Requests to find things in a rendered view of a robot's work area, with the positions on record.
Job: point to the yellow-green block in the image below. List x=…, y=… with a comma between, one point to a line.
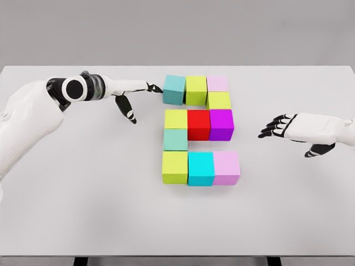
x=219, y=100
x=174, y=166
x=176, y=119
x=195, y=90

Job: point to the purple block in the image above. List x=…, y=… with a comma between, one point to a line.
x=220, y=124

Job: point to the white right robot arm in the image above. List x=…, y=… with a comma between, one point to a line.
x=351, y=131

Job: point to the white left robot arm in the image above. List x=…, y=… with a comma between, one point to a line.
x=27, y=116

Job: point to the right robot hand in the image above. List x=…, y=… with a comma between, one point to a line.
x=313, y=128

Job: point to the light pink block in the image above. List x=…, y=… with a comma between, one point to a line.
x=217, y=83
x=226, y=167

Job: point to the teal block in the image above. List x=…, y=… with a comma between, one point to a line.
x=173, y=88

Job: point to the red block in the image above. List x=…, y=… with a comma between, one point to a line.
x=198, y=124

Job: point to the cyan block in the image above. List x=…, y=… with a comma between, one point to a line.
x=201, y=168

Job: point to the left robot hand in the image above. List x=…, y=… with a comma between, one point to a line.
x=124, y=86

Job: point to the mint green block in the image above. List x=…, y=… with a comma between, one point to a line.
x=175, y=140

